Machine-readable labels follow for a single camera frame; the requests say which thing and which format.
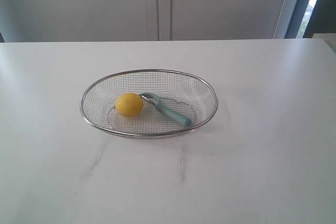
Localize yellow lemon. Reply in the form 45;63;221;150
114;93;143;118

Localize oval wire mesh basket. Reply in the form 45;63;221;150
80;69;218;140

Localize window with blue frame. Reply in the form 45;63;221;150
285;0;335;39

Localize white cabinet doors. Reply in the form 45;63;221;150
1;0;285;42

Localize teal handled peeler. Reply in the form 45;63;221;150
139;93;192;128

